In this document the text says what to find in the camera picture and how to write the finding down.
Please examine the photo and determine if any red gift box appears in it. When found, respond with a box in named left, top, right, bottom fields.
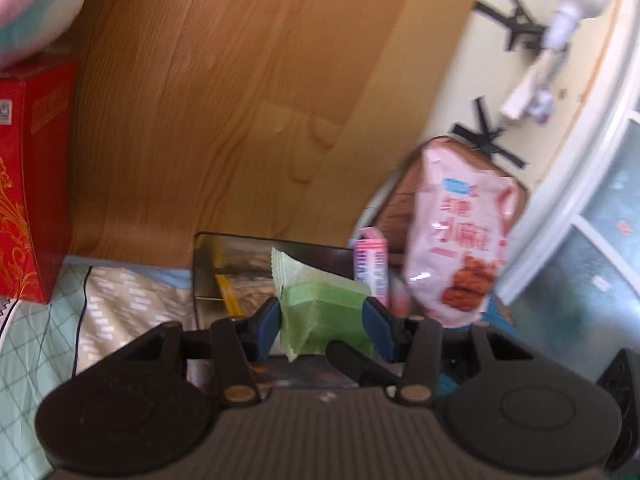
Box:
left=0, top=60, right=81, bottom=306

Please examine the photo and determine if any green snack packet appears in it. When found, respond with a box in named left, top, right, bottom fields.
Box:
left=270, top=247, right=384, bottom=364

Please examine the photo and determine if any light green checkered sheet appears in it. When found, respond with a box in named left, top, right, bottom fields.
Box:
left=0, top=255, right=197, bottom=480

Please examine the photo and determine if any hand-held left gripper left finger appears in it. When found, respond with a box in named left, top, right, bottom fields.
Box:
left=117, top=297, right=284, bottom=408

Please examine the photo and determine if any small pink carton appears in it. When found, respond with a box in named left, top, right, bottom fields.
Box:
left=352, top=227, right=392, bottom=309

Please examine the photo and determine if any black tape strip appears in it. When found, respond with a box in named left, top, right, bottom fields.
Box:
left=499, top=0, right=537, bottom=54
left=472, top=96, right=502, bottom=147
left=474, top=0, right=545, bottom=37
left=450, top=122, right=529, bottom=171

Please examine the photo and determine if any white plug adapter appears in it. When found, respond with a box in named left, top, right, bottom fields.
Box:
left=500, top=54, right=557, bottom=126

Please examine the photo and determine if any pink snack bag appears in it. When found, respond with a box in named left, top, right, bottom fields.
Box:
left=402, top=136, right=519, bottom=329

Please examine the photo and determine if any pastel plush toy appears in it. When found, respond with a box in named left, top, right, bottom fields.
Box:
left=0, top=0, right=119, bottom=69

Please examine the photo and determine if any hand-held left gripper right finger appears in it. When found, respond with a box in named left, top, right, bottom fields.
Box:
left=325, top=297, right=539, bottom=407

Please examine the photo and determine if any thin black cable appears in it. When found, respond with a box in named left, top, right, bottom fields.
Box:
left=70, top=265, right=97, bottom=377

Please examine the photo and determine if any beige patterned cloth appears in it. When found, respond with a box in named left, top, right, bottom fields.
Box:
left=75, top=265, right=197, bottom=377

